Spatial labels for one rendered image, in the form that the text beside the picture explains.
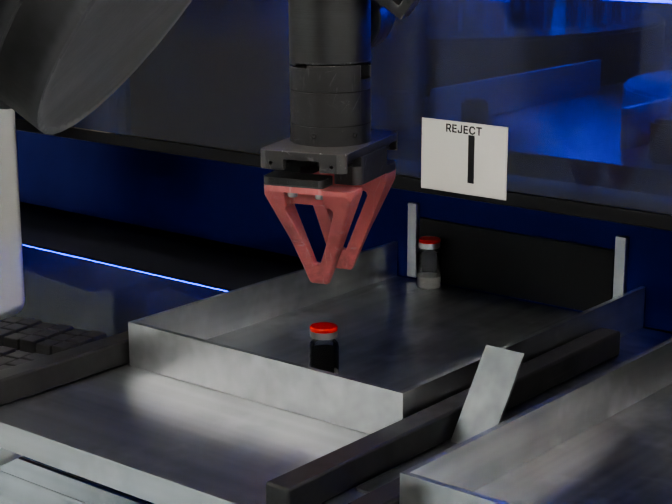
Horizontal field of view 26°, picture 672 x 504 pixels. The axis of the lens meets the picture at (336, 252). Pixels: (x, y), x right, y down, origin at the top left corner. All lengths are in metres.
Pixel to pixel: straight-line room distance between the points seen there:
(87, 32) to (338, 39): 0.70
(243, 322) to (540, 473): 0.37
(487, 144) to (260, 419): 0.32
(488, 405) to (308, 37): 0.28
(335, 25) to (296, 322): 0.32
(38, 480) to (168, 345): 0.64
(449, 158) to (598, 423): 0.30
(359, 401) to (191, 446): 0.12
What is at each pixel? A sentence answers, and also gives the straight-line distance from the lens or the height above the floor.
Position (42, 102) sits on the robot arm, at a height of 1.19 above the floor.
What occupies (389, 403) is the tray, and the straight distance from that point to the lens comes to 0.97.
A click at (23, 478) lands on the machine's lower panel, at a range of 1.73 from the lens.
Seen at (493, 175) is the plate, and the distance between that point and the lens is 1.19.
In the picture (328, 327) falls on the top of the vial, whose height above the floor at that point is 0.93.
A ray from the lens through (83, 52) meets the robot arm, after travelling 0.31.
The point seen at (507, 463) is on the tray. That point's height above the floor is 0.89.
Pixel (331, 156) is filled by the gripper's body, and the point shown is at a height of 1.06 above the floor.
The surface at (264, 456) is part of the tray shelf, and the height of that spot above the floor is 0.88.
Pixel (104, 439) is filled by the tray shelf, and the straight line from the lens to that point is 0.99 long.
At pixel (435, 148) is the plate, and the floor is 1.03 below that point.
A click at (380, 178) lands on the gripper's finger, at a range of 1.05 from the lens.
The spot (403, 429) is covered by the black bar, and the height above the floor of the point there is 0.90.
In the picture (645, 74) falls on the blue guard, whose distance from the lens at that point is 1.12.
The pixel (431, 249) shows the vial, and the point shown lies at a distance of 1.32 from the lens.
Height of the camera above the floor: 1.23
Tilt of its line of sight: 14 degrees down
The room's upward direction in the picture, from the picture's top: straight up
